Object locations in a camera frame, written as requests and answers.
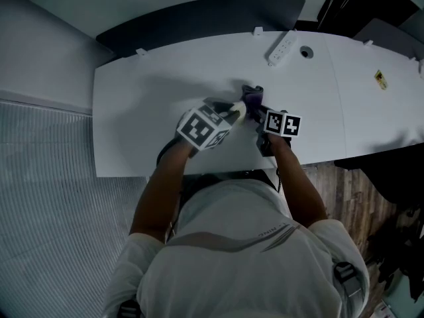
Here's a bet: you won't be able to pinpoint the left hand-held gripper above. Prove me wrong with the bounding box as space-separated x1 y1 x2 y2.
176 99 242 152

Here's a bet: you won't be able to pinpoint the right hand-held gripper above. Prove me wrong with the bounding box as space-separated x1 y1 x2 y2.
247 103 303 158

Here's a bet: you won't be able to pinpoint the white cylindrical cup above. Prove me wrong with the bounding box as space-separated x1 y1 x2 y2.
231 100 248 126

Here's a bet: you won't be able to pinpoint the grey purple cloth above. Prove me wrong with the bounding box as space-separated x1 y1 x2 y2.
239 83 266 123

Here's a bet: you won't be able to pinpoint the person's left forearm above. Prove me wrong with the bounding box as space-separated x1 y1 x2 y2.
130 140 197 245

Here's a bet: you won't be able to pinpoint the person's right forearm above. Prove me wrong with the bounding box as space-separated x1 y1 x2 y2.
267 135 329 231

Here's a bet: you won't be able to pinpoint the white power strip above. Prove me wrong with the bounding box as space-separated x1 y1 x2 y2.
267 29 298 68

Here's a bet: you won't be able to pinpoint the long dark desk partition panel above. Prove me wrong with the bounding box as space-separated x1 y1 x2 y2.
95 0 307 60

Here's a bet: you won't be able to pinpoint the small yellow sticker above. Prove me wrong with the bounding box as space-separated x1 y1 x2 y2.
374 69 389 91

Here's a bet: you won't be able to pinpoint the person's white shirt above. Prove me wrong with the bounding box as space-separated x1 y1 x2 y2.
101 176 371 318

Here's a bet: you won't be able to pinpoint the short dark desk partition panel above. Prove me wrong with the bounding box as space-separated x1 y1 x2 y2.
352 18 424 62

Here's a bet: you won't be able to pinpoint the black cabinet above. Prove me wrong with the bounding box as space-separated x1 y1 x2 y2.
315 0 420 33

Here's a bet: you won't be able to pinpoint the white printed papers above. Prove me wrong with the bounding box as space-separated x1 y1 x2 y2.
373 297 392 318

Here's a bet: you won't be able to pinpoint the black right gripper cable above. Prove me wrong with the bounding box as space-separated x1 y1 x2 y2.
272 166 283 192

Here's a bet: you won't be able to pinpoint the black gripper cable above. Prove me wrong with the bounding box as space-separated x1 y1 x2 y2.
155 136 182 166
272 166 283 192

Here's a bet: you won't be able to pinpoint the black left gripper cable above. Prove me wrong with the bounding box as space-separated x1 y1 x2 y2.
155 136 182 166

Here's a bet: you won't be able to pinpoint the grey right shoulder strap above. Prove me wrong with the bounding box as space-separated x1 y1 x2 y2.
332 261 362 298

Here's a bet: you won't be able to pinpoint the grey shoulder strap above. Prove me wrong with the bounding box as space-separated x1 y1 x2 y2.
117 299 144 318
332 261 362 298

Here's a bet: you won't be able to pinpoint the grey left shoulder strap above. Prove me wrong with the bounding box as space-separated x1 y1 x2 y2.
117 299 144 318

